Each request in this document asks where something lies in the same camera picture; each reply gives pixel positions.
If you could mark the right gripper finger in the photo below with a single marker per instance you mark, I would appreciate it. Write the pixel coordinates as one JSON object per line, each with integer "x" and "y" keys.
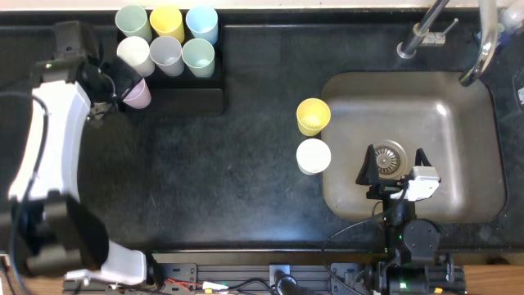
{"x": 368, "y": 172}
{"x": 422, "y": 160}

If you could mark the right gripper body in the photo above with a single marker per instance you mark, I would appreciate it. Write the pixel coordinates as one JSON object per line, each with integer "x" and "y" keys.
{"x": 378, "y": 191}

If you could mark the yellow cup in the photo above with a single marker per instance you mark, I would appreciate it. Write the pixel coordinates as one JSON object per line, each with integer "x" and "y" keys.
{"x": 165, "y": 18}
{"x": 313, "y": 116}

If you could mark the pink cup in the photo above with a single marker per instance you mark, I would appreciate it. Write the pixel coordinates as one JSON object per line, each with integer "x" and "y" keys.
{"x": 141, "y": 100}

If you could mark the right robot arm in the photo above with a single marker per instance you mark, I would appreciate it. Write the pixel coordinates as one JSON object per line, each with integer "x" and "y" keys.
{"x": 417, "y": 237}

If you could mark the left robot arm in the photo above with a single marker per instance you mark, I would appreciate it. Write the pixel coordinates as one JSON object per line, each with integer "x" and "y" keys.
{"x": 61, "y": 131}

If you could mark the white cup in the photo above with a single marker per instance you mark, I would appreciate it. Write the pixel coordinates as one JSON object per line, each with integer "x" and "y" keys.
{"x": 133, "y": 51}
{"x": 313, "y": 155}

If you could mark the steel sink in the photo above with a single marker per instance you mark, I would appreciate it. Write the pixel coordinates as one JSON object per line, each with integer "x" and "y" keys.
{"x": 450, "y": 102}

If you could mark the steel tap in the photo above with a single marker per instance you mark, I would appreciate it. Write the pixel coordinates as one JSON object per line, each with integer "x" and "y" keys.
{"x": 489, "y": 37}

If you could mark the blue soap bottle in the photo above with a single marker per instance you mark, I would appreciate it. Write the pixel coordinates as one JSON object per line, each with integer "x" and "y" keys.
{"x": 513, "y": 16}

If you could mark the black tray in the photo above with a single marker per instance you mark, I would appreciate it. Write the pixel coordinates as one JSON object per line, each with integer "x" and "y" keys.
{"x": 204, "y": 100}

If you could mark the green cup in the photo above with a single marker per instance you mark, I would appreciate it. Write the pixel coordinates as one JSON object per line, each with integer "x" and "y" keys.
{"x": 198, "y": 55}
{"x": 131, "y": 18}

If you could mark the blue cup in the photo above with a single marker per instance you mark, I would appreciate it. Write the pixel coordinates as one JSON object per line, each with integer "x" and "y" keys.
{"x": 201, "y": 20}

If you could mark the grey cup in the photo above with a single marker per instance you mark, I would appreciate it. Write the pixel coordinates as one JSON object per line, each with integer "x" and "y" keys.
{"x": 165, "y": 51}

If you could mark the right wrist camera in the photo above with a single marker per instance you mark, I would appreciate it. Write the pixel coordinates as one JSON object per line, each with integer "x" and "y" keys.
{"x": 421, "y": 182}

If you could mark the mounting rail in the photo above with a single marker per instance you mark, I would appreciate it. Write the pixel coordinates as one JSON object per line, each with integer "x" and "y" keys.
{"x": 245, "y": 274}

